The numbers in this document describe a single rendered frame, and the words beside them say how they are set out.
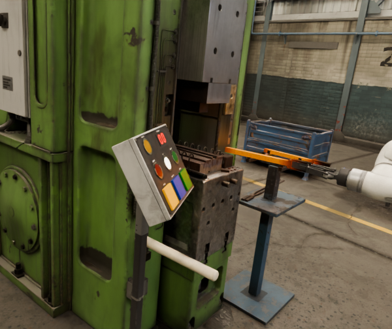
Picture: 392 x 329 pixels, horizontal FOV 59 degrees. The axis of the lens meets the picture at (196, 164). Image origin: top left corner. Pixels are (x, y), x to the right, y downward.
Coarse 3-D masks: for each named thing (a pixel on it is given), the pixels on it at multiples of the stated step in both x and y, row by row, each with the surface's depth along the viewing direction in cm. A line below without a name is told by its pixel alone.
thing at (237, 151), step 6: (228, 150) 169; (234, 150) 167; (240, 150) 165; (246, 156) 163; (252, 156) 161; (258, 156) 159; (264, 156) 157; (270, 156) 158; (270, 162) 156; (276, 162) 154; (282, 162) 152; (288, 162) 150; (300, 162) 148; (306, 162) 147; (294, 168) 150
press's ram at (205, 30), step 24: (192, 0) 149; (216, 0) 147; (240, 0) 161; (192, 24) 151; (216, 24) 151; (240, 24) 166; (192, 48) 153; (216, 48) 155; (240, 48) 171; (192, 72) 155; (216, 72) 159
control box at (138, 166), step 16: (160, 128) 128; (128, 144) 104; (160, 144) 121; (128, 160) 105; (144, 160) 105; (160, 160) 117; (128, 176) 107; (144, 176) 105; (144, 192) 107; (160, 192) 107; (144, 208) 108; (160, 208) 107; (176, 208) 114
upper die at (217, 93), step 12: (180, 84) 166; (192, 84) 162; (204, 84) 158; (216, 84) 161; (228, 84) 170; (180, 96) 167; (192, 96) 163; (204, 96) 159; (216, 96) 164; (228, 96) 172
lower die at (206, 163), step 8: (176, 144) 198; (192, 152) 180; (184, 160) 172; (192, 160) 172; (200, 160) 172; (208, 160) 172; (216, 160) 178; (192, 168) 170; (200, 168) 167; (208, 168) 174; (216, 168) 180
